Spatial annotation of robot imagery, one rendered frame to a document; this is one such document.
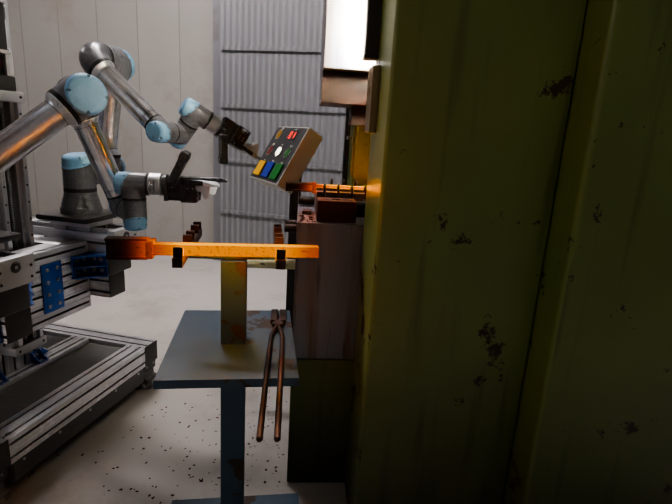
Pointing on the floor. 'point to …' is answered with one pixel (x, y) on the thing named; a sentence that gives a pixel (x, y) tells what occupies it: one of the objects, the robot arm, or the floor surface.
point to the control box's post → (295, 244)
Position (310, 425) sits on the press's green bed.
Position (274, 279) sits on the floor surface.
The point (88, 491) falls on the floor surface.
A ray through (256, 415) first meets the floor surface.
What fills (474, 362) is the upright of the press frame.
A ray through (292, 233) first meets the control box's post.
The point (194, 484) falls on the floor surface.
